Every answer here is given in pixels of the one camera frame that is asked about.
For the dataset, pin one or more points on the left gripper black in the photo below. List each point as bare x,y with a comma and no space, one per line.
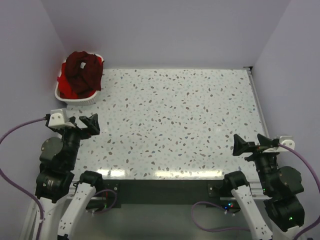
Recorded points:
78,128

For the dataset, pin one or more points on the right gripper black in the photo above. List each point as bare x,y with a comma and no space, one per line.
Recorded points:
255,150

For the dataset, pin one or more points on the dark red t shirt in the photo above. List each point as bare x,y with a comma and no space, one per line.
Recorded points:
83,72

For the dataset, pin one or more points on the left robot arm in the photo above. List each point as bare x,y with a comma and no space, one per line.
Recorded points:
57,161

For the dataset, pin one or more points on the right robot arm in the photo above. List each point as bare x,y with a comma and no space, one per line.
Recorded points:
280,184

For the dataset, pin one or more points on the bright red t shirt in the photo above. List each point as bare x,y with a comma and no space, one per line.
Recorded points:
64,87

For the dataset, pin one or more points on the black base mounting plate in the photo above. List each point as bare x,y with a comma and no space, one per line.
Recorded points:
211,193

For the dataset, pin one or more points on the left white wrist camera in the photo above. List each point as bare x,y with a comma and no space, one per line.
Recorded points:
59,119

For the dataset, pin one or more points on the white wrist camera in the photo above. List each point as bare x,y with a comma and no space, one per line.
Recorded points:
59,119
281,144

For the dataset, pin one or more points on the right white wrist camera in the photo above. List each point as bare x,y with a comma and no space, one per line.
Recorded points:
281,144

